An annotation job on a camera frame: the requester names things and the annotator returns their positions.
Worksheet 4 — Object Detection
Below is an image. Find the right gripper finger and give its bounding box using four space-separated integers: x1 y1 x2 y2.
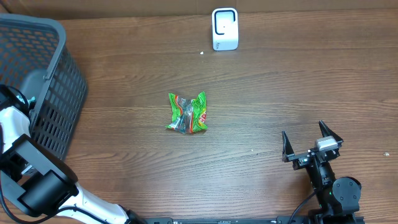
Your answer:
282 131 295 162
318 120 343 144

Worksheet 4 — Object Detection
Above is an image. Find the green snack packet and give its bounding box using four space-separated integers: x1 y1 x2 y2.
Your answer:
166 91 207 134

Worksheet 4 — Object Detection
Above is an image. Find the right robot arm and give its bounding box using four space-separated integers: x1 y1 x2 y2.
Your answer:
277 121 364 224

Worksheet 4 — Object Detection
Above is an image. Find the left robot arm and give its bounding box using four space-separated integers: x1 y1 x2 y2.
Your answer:
1 85 144 223

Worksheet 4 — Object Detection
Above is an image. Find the white barcode scanner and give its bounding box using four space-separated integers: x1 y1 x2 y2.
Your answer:
211 7 239 51

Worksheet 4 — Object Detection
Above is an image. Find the teal white pouch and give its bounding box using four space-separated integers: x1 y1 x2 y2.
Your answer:
17 95 36 106

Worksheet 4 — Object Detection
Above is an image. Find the grey plastic mesh basket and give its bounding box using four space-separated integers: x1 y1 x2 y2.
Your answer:
1 14 88 160

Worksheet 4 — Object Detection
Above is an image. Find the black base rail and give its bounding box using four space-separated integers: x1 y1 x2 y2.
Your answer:
88 216 365 224

